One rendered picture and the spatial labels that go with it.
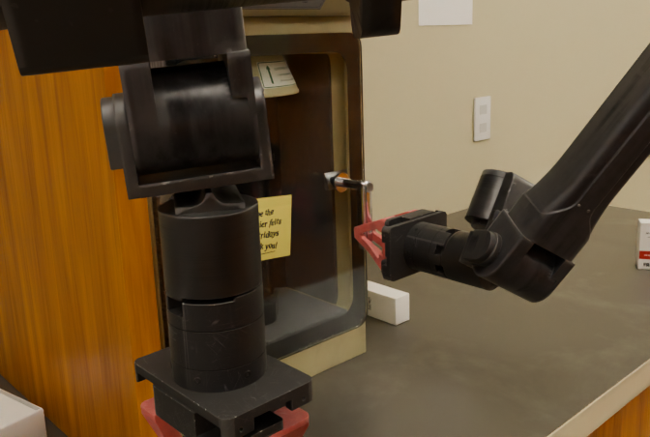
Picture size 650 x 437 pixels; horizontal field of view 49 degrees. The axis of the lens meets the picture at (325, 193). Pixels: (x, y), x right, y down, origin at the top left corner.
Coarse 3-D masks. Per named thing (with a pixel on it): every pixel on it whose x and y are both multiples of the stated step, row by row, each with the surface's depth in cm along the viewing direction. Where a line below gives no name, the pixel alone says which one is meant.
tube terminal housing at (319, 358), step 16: (256, 16) 81; (272, 16) 82; (288, 16) 84; (304, 16) 85; (320, 16) 87; (336, 16) 89; (256, 32) 81; (272, 32) 82; (288, 32) 84; (304, 32) 86; (320, 32) 87; (160, 304) 77; (160, 320) 77; (160, 336) 78; (336, 336) 97; (352, 336) 99; (304, 352) 93; (320, 352) 95; (336, 352) 97; (352, 352) 100; (304, 368) 93; (320, 368) 96
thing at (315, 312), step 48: (288, 48) 83; (336, 48) 88; (288, 96) 84; (336, 96) 89; (288, 144) 85; (336, 144) 90; (240, 192) 81; (288, 192) 86; (336, 192) 91; (336, 240) 92; (288, 288) 88; (336, 288) 94; (288, 336) 89
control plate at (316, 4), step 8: (312, 0) 80; (320, 0) 81; (248, 8) 75; (256, 8) 76; (264, 8) 77; (272, 8) 78; (280, 8) 78; (288, 8) 79; (296, 8) 80; (304, 8) 81; (312, 8) 82; (320, 8) 82
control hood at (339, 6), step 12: (336, 0) 83; (252, 12) 77; (264, 12) 78; (276, 12) 79; (288, 12) 80; (300, 12) 81; (312, 12) 82; (324, 12) 84; (336, 12) 85; (348, 12) 86
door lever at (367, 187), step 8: (336, 176) 91; (344, 176) 92; (336, 184) 91; (344, 184) 90; (352, 184) 89; (360, 184) 88; (368, 184) 88; (360, 192) 88; (368, 192) 88; (360, 200) 88; (368, 200) 88; (360, 208) 89; (368, 208) 88; (360, 216) 89; (368, 216) 89; (360, 224) 89; (368, 232) 89; (360, 248) 90
